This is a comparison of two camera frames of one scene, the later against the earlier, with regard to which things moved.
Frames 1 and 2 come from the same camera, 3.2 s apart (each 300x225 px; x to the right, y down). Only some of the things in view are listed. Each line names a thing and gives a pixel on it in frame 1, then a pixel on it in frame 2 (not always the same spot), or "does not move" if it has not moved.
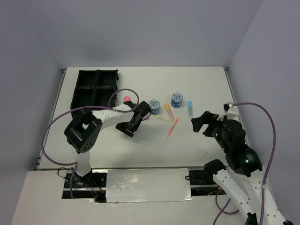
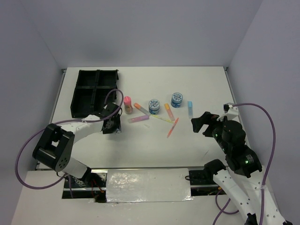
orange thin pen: [172, 127] does not move
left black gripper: [122, 126] -> [117, 128]
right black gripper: [209, 118] does not move
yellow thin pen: [165, 119] does not move
